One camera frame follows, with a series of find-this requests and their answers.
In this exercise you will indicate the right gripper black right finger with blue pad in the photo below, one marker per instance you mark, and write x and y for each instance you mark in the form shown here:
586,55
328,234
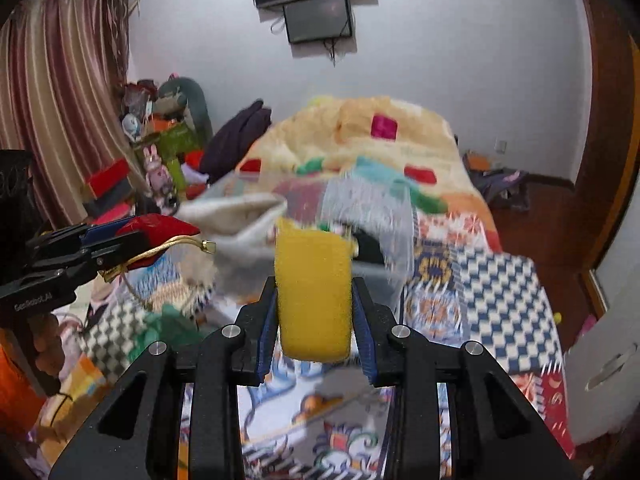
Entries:
495,431

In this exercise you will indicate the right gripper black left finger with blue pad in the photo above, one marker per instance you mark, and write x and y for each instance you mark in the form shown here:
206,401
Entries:
134,432

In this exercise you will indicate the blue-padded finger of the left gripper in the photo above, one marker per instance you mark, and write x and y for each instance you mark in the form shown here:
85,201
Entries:
104,231

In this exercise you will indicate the gold ring clasp red pouch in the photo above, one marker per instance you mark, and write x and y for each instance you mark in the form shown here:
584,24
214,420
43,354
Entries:
141,240

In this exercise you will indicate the floral yellow fabric item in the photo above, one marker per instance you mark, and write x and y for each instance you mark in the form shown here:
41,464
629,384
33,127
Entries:
313,272

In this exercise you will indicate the white fabric pouch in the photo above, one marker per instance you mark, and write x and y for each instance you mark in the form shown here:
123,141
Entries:
242,228

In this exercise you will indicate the red box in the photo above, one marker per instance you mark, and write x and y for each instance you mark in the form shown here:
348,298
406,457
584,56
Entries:
104,180

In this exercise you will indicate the pink bunny plush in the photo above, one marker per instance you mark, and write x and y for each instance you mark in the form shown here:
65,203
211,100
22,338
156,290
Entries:
160,182

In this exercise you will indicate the green fabric item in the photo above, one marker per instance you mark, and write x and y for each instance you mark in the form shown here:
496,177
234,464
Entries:
169,326

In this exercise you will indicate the green bottle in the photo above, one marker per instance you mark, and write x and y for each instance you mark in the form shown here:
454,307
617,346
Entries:
174,167

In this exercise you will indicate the green gift bag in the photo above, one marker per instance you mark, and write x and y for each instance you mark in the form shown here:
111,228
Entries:
169,143

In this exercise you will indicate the clear plastic storage box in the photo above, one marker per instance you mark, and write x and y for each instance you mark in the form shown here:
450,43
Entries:
378,216

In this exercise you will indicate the dark purple garment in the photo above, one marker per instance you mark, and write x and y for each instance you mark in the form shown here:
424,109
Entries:
231,142

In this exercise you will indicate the grey green plush pillow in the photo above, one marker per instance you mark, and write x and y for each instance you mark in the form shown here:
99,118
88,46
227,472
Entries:
195,112

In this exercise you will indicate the patterned patchwork bed sheet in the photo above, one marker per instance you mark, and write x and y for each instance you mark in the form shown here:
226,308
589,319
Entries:
311,420

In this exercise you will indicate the red striped curtain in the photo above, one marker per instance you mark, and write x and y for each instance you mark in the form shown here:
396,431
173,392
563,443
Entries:
63,68

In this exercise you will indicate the yellow green round object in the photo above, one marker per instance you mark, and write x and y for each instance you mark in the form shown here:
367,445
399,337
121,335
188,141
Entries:
322,101

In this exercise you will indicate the bag pile on floor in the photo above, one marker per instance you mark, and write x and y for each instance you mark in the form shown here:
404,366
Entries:
501,187

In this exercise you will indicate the wooden door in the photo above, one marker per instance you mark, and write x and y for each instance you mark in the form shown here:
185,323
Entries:
610,158

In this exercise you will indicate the beige patchwork fleece blanket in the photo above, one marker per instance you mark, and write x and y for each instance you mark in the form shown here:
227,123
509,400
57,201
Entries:
385,141

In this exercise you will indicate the black chain handbag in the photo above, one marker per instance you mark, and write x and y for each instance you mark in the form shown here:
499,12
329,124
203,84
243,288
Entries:
368,248

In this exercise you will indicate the wall power outlet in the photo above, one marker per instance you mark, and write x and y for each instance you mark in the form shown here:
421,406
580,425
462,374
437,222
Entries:
500,146

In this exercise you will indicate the small wall-mounted screen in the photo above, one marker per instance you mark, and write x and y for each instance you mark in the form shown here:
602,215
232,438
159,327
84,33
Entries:
317,20

